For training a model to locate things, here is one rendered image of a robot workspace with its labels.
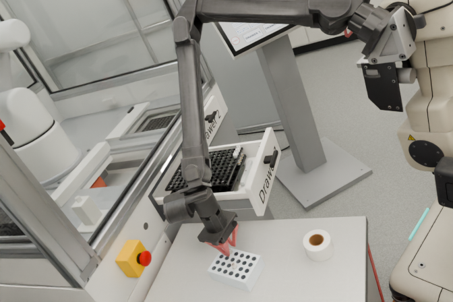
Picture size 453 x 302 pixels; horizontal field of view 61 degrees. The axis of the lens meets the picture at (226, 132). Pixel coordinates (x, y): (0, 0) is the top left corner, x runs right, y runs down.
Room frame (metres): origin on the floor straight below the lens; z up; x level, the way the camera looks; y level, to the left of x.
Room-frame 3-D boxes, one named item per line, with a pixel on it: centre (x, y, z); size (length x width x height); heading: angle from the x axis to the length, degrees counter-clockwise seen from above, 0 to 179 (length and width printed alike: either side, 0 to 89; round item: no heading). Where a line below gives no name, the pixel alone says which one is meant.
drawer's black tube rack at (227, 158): (1.05, 0.11, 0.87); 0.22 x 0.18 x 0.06; 60
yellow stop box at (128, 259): (0.81, 0.37, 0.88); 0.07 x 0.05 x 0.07; 150
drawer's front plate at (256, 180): (0.95, -0.06, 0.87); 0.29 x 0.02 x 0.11; 150
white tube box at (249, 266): (0.73, 0.12, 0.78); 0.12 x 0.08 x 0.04; 45
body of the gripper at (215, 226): (0.76, 0.12, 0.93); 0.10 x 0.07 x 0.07; 136
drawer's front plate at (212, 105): (1.38, 0.06, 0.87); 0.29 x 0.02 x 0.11; 150
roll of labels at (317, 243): (0.68, -0.10, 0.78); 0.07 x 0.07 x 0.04
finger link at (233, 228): (0.77, 0.12, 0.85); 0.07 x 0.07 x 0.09; 46
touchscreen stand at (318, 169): (1.91, -0.42, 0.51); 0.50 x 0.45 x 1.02; 8
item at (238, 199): (1.05, 0.12, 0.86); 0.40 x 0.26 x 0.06; 60
